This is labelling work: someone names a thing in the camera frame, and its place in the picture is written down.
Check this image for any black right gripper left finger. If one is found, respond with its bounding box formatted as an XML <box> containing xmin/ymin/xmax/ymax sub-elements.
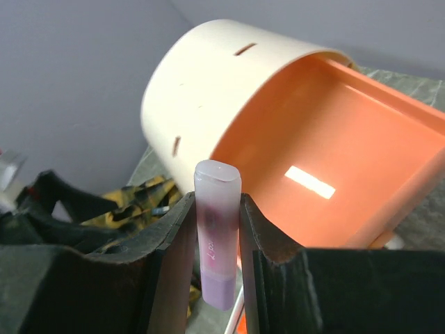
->
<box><xmin>1</xmin><ymin>193</ymin><xmax>196</xmax><ymax>333</ymax></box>

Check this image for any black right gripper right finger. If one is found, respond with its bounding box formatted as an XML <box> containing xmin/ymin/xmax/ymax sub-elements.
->
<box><xmin>240</xmin><ymin>194</ymin><xmax>444</xmax><ymax>333</ymax></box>

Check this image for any lilac highlighter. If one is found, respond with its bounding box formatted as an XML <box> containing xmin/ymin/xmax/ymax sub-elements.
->
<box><xmin>194</xmin><ymin>160</ymin><xmax>241</xmax><ymax>311</ymax></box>

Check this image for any round beige drawer cabinet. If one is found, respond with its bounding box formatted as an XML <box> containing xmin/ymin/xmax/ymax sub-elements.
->
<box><xmin>141</xmin><ymin>19</ymin><xmax>444</xmax><ymax>248</ymax></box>

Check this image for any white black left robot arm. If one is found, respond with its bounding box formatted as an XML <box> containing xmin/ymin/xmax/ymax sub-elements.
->
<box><xmin>1</xmin><ymin>150</ymin><xmax>127</xmax><ymax>254</ymax></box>

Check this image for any purple tipped white pen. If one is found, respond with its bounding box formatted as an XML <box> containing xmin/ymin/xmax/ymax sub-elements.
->
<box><xmin>224</xmin><ymin>286</ymin><xmax>244</xmax><ymax>334</ymax></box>

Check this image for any yellow plaid shirt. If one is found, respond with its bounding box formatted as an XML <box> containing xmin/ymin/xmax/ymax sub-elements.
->
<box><xmin>82</xmin><ymin>175</ymin><xmax>182</xmax><ymax>230</ymax></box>

